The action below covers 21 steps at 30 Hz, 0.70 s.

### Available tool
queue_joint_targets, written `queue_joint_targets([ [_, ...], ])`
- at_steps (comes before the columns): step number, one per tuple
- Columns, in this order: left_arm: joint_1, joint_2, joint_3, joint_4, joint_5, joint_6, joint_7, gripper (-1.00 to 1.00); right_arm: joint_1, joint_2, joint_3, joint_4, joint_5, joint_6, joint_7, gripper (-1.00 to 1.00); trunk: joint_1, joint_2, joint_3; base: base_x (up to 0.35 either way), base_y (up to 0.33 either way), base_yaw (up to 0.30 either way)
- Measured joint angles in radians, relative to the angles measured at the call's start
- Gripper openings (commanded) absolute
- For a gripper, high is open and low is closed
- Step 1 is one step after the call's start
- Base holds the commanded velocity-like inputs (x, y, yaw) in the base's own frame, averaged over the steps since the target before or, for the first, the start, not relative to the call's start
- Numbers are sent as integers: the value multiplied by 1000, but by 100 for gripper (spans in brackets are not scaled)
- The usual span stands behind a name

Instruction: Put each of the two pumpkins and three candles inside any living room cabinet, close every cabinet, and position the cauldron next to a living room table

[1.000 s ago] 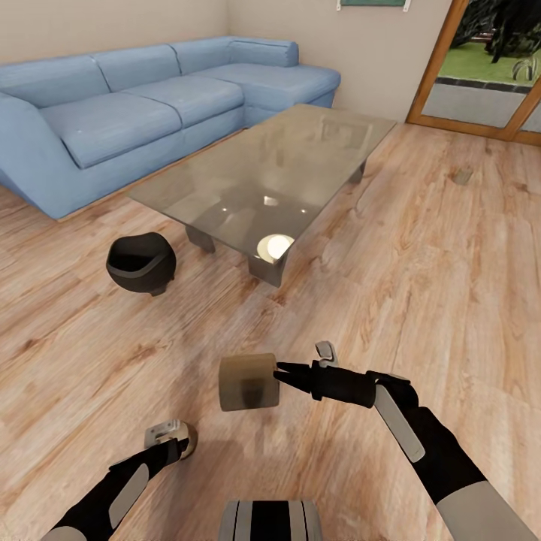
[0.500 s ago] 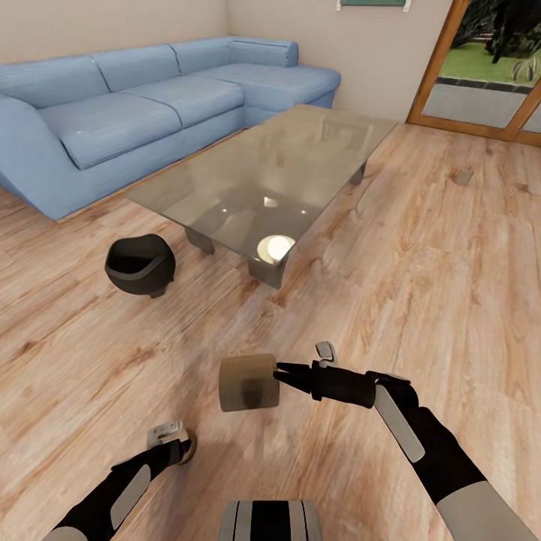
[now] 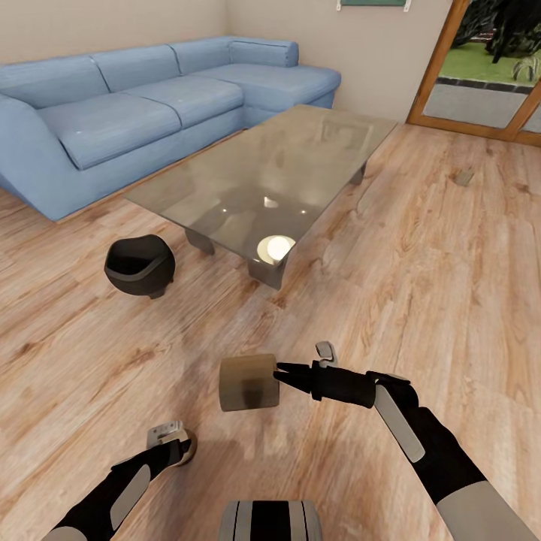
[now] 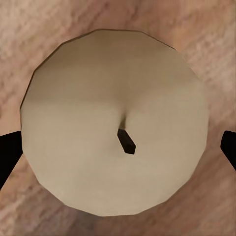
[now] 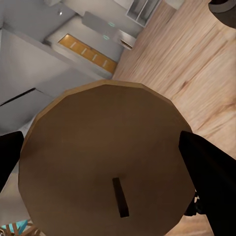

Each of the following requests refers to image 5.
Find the door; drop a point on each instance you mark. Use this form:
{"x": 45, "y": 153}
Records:
{"x": 89, "y": 53}

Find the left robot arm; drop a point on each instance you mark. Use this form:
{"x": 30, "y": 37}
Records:
{"x": 13, "y": 209}

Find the pillar candle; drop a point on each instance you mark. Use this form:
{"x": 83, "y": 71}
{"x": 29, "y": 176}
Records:
{"x": 102, "y": 159}

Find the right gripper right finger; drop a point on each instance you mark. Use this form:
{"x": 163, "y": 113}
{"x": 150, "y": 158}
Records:
{"x": 213, "y": 173}

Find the cauldron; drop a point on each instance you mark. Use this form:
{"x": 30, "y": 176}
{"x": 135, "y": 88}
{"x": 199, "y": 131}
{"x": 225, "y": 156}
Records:
{"x": 224, "y": 11}

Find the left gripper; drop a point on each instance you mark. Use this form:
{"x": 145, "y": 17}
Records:
{"x": 195, "y": 207}

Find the stairs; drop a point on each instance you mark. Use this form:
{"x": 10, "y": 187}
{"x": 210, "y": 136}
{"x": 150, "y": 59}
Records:
{"x": 18, "y": 113}

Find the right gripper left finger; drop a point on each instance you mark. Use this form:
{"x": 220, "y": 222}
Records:
{"x": 10, "y": 146}

